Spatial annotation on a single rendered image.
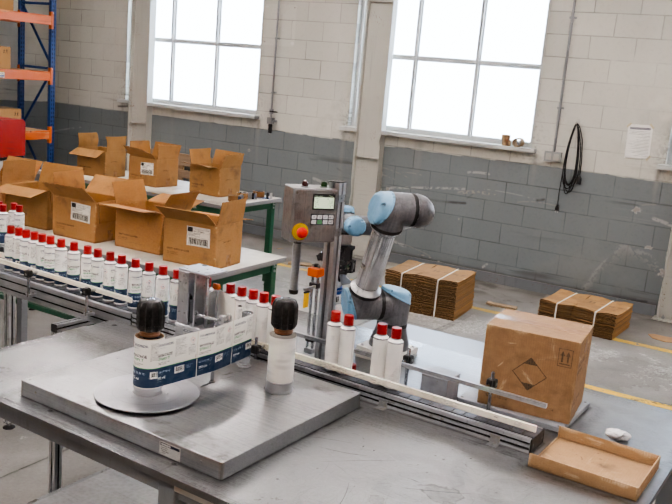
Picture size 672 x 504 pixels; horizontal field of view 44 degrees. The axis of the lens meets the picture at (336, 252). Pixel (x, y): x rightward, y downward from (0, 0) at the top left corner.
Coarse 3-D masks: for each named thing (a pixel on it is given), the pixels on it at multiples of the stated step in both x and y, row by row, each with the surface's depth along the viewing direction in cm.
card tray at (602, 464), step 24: (576, 432) 254; (552, 456) 243; (576, 456) 244; (600, 456) 246; (624, 456) 247; (648, 456) 243; (576, 480) 229; (600, 480) 225; (624, 480) 232; (648, 480) 231
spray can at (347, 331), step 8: (344, 320) 278; (352, 320) 278; (344, 328) 278; (352, 328) 278; (344, 336) 278; (352, 336) 278; (344, 344) 278; (352, 344) 279; (344, 352) 279; (352, 352) 280; (344, 360) 279; (352, 360) 281
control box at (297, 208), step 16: (288, 192) 288; (304, 192) 285; (320, 192) 287; (336, 192) 289; (288, 208) 288; (304, 208) 286; (336, 208) 291; (288, 224) 288; (304, 224) 287; (288, 240) 288; (304, 240) 289; (320, 240) 291
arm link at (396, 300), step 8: (384, 288) 312; (392, 288) 313; (400, 288) 316; (384, 296) 310; (392, 296) 310; (400, 296) 310; (408, 296) 311; (384, 304) 308; (392, 304) 310; (400, 304) 310; (408, 304) 313; (384, 312) 309; (392, 312) 310; (400, 312) 311; (408, 312) 314; (384, 320) 313; (392, 320) 311; (400, 320) 312
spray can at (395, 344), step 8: (392, 328) 268; (400, 328) 268; (392, 336) 269; (400, 336) 269; (392, 344) 268; (400, 344) 268; (392, 352) 268; (400, 352) 269; (392, 360) 269; (400, 360) 270; (392, 368) 269; (400, 368) 271; (384, 376) 272; (392, 376) 270
